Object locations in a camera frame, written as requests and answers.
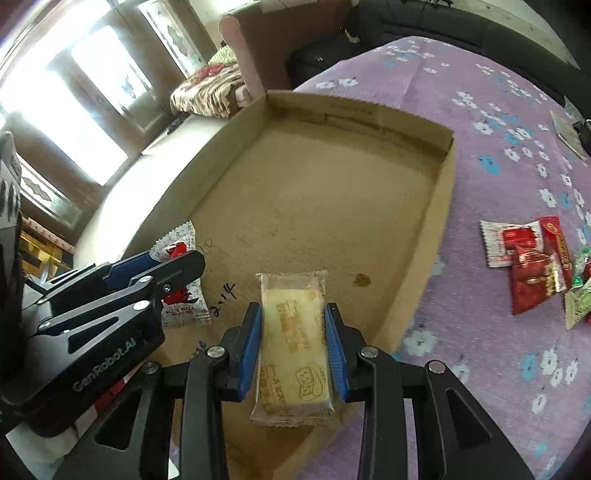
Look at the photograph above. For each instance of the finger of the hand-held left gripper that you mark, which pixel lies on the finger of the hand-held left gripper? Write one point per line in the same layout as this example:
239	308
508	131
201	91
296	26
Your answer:
134	267
175	272

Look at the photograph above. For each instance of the brown armchair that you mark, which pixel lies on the brown armchair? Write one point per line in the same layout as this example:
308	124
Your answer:
277	46

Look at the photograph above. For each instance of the beige bench cushion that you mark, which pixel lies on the beige bench cushion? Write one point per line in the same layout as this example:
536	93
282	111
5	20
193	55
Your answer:
147	184

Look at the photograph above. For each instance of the red white rice cracker packet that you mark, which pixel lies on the red white rice cracker packet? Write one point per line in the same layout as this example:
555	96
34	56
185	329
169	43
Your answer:
184	309

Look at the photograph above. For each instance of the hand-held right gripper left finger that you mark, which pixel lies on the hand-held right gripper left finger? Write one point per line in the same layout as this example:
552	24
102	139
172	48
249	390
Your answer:
250	353

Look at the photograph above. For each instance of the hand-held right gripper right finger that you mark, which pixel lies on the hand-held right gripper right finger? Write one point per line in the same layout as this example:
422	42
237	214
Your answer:
335	353

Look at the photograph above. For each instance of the dark red foil snack packet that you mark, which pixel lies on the dark red foil snack packet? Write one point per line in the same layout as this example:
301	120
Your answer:
535	281

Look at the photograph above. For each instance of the red gold snack packet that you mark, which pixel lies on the red gold snack packet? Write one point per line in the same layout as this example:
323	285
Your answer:
556	240

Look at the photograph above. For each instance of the red patterned blanket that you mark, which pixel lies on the red patterned blanket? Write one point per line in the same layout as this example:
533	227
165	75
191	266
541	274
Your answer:
207	92

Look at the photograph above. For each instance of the small white red packet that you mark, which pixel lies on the small white red packet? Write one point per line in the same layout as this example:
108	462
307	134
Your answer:
505	242

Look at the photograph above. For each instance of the shallow cardboard box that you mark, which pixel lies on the shallow cardboard box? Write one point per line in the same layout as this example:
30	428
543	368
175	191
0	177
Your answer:
300	207

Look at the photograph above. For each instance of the carved wooden side cabinet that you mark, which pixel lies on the carved wooden side cabinet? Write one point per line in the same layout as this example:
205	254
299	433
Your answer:
51	198

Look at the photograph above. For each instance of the black round device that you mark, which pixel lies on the black round device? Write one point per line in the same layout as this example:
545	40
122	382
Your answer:
584	134

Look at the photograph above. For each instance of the green clear wrapped candy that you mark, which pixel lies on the green clear wrapped candy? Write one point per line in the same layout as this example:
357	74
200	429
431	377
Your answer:
581	263

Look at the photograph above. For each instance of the purple floral tablecloth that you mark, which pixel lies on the purple floral tablecloth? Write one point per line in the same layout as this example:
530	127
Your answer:
485	332

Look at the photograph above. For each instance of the green white candy packet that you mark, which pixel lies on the green white candy packet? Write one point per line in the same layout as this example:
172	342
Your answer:
581	302

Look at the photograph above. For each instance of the clear cheese biscuit packet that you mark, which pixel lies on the clear cheese biscuit packet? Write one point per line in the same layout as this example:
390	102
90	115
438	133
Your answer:
291	332

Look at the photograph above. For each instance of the wooden glass door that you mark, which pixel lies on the wooden glass door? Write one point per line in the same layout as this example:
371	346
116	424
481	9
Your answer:
92	92

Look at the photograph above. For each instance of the olive flat booklet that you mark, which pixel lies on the olive flat booklet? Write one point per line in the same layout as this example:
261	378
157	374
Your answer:
568	134

